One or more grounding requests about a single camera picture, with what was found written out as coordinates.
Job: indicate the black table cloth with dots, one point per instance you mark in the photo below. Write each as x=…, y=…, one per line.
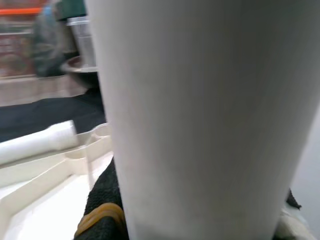
x=37, y=117

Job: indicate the black bag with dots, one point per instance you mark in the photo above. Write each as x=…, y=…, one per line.
x=50, y=50

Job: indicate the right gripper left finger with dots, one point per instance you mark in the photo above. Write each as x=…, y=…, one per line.
x=105, y=192

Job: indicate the yellow rubber band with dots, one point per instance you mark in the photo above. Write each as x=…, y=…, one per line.
x=107, y=207

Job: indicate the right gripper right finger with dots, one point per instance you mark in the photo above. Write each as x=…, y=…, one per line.
x=293, y=201

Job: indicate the dark green box lid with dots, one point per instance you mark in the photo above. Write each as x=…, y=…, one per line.
x=72, y=10

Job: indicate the red printed carton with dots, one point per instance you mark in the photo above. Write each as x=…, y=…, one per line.
x=15, y=57

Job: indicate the white plastic table top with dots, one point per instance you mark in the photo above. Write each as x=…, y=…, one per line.
x=50, y=200

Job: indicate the clear plastic storage box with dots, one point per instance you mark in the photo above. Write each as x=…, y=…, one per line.
x=85, y=45

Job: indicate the white plastic table leg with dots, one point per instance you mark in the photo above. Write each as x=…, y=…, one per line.
x=200, y=112
x=32, y=145

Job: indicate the beige bench cover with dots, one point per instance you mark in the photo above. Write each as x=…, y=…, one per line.
x=30, y=90

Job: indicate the orange lid storage box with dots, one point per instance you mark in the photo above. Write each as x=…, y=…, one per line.
x=17, y=11

